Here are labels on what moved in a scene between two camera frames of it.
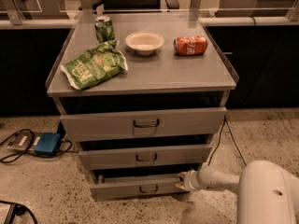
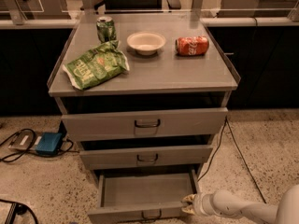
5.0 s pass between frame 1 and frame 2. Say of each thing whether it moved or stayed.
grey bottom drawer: moved
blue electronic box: stayed
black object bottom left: stayed
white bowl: stayed
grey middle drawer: stayed
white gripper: moved
